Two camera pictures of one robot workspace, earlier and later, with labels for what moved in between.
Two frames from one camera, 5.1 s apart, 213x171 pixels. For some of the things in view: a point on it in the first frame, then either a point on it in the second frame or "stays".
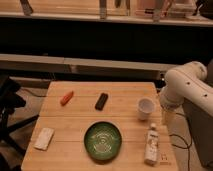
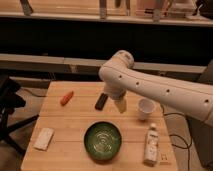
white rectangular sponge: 43,140 stays
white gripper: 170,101 → 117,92
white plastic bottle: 152,146 stays
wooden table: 101,126 stays
